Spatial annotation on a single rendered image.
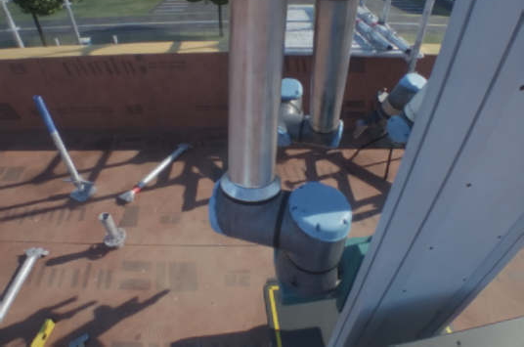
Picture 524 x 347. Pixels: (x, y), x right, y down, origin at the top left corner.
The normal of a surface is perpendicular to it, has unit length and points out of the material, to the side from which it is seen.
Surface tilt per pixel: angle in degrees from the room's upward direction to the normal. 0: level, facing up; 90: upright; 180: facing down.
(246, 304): 0
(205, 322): 0
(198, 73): 90
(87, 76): 90
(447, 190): 90
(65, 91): 90
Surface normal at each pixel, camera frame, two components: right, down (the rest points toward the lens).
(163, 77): 0.00, 0.62
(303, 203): 0.08, -0.77
